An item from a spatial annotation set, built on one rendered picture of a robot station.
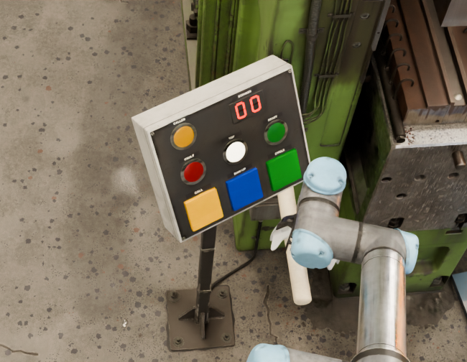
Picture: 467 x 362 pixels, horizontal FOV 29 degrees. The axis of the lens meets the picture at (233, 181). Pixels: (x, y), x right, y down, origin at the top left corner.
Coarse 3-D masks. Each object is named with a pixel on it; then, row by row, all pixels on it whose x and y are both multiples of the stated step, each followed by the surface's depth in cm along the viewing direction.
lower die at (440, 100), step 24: (408, 0) 224; (408, 24) 220; (432, 24) 219; (408, 48) 218; (432, 48) 217; (456, 48) 216; (408, 72) 214; (432, 72) 213; (408, 96) 210; (432, 96) 210; (408, 120) 212; (432, 120) 213; (456, 120) 215
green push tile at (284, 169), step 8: (288, 152) 193; (296, 152) 194; (272, 160) 192; (280, 160) 192; (288, 160) 193; (296, 160) 195; (272, 168) 192; (280, 168) 193; (288, 168) 194; (296, 168) 195; (272, 176) 193; (280, 176) 194; (288, 176) 195; (296, 176) 196; (272, 184) 194; (280, 184) 195; (288, 184) 196
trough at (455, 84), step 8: (432, 0) 226; (432, 8) 224; (432, 16) 223; (440, 32) 220; (448, 32) 219; (440, 40) 219; (448, 40) 219; (440, 48) 218; (448, 48) 218; (448, 56) 217; (448, 64) 215; (456, 64) 215; (448, 72) 214; (456, 72) 214; (456, 80) 213; (456, 88) 212; (464, 88) 211; (464, 96) 211; (456, 104) 209; (464, 104) 209
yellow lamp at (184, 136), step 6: (186, 126) 178; (180, 132) 178; (186, 132) 178; (192, 132) 179; (174, 138) 178; (180, 138) 178; (186, 138) 179; (192, 138) 180; (180, 144) 179; (186, 144) 180
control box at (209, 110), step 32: (256, 64) 189; (288, 64) 186; (192, 96) 182; (224, 96) 180; (288, 96) 188; (160, 128) 176; (192, 128) 179; (224, 128) 183; (256, 128) 187; (288, 128) 191; (160, 160) 179; (192, 160) 182; (224, 160) 186; (256, 160) 190; (160, 192) 185; (192, 192) 185; (224, 192) 190
